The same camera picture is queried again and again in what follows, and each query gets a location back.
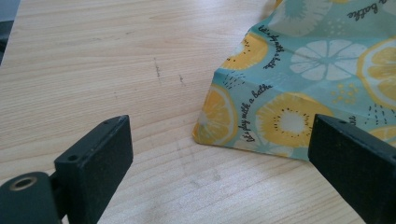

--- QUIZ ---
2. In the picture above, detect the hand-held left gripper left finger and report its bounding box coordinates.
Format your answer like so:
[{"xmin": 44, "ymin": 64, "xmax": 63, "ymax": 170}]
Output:
[{"xmin": 53, "ymin": 114, "xmax": 134, "ymax": 224}]

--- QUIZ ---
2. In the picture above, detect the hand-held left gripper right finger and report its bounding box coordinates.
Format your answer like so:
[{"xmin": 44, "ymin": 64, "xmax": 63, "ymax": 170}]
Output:
[{"xmin": 307, "ymin": 113, "xmax": 396, "ymax": 224}]

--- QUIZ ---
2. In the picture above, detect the teal lemon print bag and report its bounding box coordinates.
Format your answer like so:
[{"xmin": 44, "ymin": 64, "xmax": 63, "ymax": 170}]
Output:
[{"xmin": 191, "ymin": 0, "xmax": 396, "ymax": 162}]

